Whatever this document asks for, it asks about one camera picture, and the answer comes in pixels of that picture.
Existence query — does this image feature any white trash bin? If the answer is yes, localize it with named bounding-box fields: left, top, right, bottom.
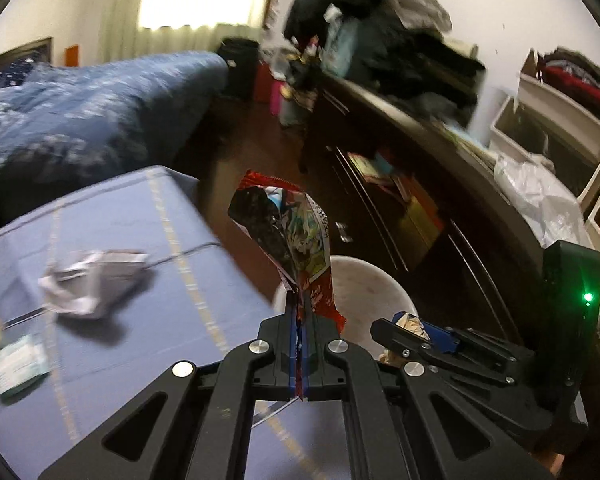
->
left=272, top=255, right=416, bottom=361

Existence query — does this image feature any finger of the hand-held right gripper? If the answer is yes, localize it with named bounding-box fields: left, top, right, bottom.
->
left=427, top=326, right=518, bottom=365
left=371, top=317, right=533, bottom=386

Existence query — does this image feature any white shelf unit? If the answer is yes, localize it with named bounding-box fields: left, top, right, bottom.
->
left=490, top=50, right=600, bottom=241

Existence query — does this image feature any red bag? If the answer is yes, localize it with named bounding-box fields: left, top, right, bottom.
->
left=254, top=60, right=276, bottom=106

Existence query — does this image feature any red snack wrapper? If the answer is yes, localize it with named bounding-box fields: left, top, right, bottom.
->
left=228, top=170, right=348, bottom=333

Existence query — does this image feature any white plastic bag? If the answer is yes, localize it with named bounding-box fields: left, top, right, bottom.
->
left=495, top=157, right=593, bottom=251

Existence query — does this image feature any pink plastic container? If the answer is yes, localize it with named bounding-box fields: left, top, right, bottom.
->
left=270, top=80, right=288, bottom=116

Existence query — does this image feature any pale window curtain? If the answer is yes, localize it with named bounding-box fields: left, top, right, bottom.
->
left=100, top=0, right=281, bottom=56

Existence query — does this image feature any blue checked tablecloth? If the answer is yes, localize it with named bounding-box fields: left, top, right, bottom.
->
left=0, top=165, right=351, bottom=480

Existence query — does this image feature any stack of colourful books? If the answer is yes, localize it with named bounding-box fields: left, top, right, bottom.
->
left=347, top=150, right=446, bottom=246

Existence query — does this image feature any pile of dark clothes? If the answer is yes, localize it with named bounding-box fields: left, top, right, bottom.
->
left=284, top=0, right=487, bottom=126

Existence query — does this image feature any dark wooden headboard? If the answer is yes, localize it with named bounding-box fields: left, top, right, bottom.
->
left=0, top=37, right=53, bottom=81

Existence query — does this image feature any dark wooden dresser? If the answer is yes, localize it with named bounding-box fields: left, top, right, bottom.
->
left=300, top=67, right=546, bottom=341

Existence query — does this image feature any stack of red clothes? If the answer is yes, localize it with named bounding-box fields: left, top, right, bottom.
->
left=537, top=47, right=600, bottom=111

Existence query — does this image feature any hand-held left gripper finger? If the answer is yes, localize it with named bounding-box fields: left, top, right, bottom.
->
left=300, top=290, right=556, bottom=480
left=37, top=290, right=302, bottom=480

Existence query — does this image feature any crumpled white paper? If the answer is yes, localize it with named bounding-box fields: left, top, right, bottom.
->
left=37, top=250, right=151, bottom=318

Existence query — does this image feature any green and white packet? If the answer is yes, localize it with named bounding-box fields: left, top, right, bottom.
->
left=0, top=335, right=51, bottom=401

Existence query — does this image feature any blue patterned duvet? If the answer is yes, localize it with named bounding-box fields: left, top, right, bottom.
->
left=0, top=51, right=230, bottom=176

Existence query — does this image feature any black suitcase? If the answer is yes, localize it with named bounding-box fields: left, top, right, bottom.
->
left=217, top=37, right=261, bottom=101

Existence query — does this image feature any beige tissue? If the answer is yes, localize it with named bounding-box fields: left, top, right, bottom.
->
left=380, top=312, right=431, bottom=363

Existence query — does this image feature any clutter of small bottles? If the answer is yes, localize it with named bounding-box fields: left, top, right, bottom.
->
left=280, top=35, right=326, bottom=111

